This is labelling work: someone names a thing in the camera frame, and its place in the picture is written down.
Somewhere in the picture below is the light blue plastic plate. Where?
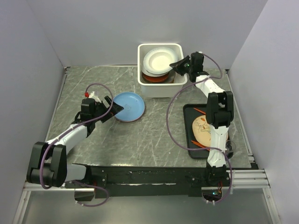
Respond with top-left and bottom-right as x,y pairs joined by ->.
114,92 -> 145,114

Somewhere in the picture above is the black rectangular tray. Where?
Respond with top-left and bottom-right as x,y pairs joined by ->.
183,103 -> 234,160

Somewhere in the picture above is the orange chopstick upper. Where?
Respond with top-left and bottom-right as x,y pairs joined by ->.
194,108 -> 206,115

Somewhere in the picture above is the white plastic bin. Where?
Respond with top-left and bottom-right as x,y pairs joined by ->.
137,43 -> 188,98

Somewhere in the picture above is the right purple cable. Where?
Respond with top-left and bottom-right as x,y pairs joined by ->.
166,52 -> 234,206

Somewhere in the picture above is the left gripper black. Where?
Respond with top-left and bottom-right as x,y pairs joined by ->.
92,96 -> 123,123

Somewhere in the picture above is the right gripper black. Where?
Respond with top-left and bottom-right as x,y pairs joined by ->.
170,55 -> 193,76

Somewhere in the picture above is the white plate blue rim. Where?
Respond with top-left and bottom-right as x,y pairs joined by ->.
141,67 -> 170,77

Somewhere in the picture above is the red scalloped plate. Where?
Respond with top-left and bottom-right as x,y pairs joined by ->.
142,73 -> 169,83

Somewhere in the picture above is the orange chopstick lower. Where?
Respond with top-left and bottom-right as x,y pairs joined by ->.
191,140 -> 206,148

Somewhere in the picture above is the orange chopstick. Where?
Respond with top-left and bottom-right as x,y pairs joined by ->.
194,108 -> 206,115
191,140 -> 206,148

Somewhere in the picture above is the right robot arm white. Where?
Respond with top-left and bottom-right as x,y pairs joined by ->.
170,52 -> 234,186

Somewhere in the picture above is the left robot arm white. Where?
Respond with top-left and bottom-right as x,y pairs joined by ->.
26,96 -> 124,189

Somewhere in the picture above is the pale grey large plate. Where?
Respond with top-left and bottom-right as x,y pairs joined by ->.
143,47 -> 178,72

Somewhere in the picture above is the clear glass cup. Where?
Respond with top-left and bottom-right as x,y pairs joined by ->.
226,140 -> 236,159

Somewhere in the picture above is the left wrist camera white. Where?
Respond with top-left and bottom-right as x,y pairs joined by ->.
84,91 -> 101,102

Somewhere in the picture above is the peach plate with bird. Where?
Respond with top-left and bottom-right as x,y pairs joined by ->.
192,115 -> 228,151

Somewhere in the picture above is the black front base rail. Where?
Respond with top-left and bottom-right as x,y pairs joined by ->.
35,164 -> 232,199

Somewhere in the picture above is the pink plastic plate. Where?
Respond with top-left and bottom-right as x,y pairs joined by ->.
115,112 -> 142,122

